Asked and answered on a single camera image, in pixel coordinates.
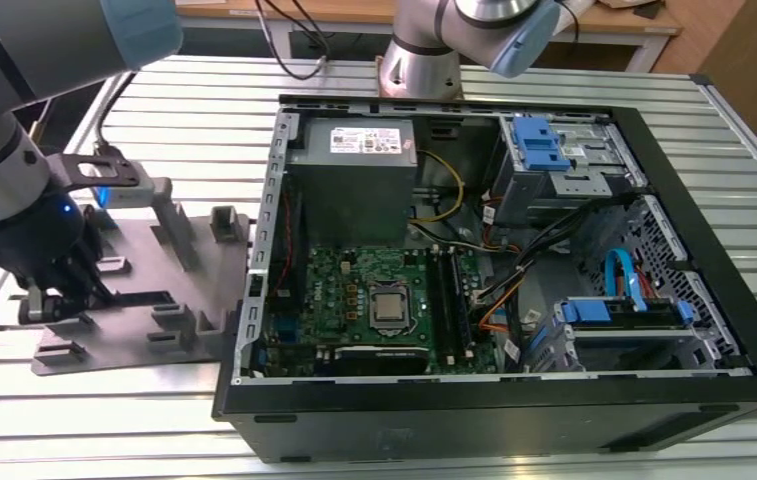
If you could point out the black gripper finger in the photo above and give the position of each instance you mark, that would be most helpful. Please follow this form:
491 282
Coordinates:
88 292
35 307

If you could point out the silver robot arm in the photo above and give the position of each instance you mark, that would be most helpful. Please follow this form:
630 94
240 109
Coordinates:
18 50

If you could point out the black RAM slot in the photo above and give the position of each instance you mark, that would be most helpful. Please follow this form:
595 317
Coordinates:
449 300
440 300
458 300

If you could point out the grey parts rack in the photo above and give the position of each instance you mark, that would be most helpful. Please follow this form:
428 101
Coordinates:
152 265

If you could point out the blue VGA port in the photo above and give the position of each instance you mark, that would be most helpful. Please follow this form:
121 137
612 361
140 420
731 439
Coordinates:
288 330

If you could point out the black case fan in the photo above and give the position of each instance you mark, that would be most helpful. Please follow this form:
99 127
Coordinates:
295 270

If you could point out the green motherboard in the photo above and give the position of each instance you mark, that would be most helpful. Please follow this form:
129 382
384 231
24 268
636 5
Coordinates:
339 280

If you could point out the silver power supply unit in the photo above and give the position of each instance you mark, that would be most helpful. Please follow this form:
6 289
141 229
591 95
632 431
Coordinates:
345 200

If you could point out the silver CPU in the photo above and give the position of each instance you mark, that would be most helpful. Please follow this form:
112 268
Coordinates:
389 306

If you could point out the CPU socket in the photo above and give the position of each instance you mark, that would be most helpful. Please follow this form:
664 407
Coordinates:
392 331

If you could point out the black graphics card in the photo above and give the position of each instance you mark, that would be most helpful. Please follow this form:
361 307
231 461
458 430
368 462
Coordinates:
385 357

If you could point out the white board connector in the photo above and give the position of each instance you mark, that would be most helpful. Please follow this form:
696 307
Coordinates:
480 296

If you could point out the black PC case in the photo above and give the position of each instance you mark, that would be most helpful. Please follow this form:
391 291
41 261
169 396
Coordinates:
486 415

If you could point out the blue disk carrier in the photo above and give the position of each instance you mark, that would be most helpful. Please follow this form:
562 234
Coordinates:
588 312

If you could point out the silver drive cage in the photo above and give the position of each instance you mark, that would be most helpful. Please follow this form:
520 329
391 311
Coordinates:
586 185

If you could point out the silver disk bay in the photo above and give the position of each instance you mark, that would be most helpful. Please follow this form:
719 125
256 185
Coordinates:
632 340

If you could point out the wooden desk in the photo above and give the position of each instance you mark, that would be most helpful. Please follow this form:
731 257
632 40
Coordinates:
619 27

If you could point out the wooden cabinet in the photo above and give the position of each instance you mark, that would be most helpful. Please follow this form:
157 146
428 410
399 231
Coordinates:
752 50

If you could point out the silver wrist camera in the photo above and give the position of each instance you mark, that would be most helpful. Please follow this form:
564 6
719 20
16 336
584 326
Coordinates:
141 192

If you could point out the black camera bracket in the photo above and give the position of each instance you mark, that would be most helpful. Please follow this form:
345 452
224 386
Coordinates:
132 175

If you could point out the blue plastic drive bracket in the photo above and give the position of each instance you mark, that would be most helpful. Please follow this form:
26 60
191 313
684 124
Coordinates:
539 145

